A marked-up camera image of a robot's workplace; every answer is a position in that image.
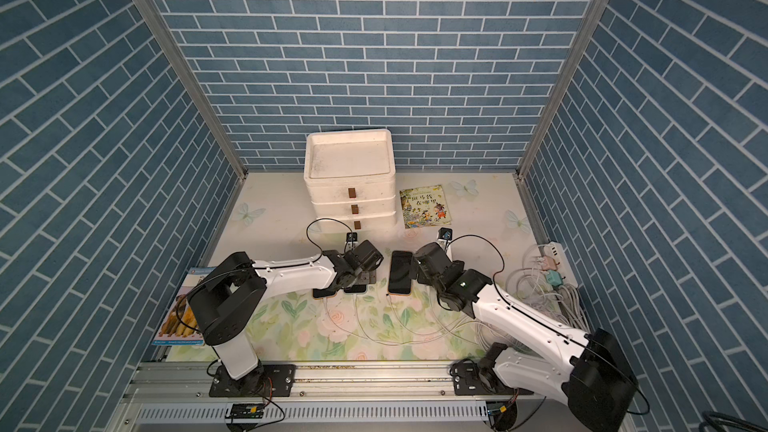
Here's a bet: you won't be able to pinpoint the small green circuit board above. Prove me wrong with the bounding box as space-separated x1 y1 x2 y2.
225 403 265 422

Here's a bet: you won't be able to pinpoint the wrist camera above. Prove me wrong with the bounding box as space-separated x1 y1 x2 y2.
436 227 453 250
344 232 358 252

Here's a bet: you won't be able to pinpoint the white power strip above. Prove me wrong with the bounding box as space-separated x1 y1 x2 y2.
538 242 580 287

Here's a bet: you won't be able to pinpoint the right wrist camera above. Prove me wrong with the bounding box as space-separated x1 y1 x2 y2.
436 227 453 250

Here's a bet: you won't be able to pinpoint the phone with orange case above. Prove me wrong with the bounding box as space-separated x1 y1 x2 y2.
312 288 337 299

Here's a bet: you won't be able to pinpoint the black mounting plate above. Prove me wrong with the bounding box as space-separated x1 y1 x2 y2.
209 363 297 399
449 360 513 396

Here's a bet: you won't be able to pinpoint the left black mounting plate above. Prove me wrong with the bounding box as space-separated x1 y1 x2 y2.
209 363 297 399

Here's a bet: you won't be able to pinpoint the phone with red case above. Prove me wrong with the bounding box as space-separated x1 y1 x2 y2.
388 250 413 295

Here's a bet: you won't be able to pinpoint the colourful cartoon picture book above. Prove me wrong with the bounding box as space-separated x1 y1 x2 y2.
399 185 451 229

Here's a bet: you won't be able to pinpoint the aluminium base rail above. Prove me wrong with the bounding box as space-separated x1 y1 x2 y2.
108 361 583 431

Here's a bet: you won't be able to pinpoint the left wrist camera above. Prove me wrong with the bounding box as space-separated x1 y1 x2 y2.
344 232 358 252

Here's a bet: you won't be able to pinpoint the phone with green case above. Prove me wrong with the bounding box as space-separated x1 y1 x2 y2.
344 271 377 294

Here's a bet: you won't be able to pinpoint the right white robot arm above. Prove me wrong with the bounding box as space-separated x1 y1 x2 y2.
414 242 639 431

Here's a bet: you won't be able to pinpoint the white three-drawer storage box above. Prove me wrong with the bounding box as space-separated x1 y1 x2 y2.
304 129 397 231

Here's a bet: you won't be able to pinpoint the dog cover book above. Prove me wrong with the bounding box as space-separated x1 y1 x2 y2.
152 267 213 346

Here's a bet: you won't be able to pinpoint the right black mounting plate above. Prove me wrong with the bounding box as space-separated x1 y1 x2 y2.
449 360 513 396

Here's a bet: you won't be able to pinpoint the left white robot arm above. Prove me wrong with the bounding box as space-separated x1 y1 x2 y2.
186 240 383 380

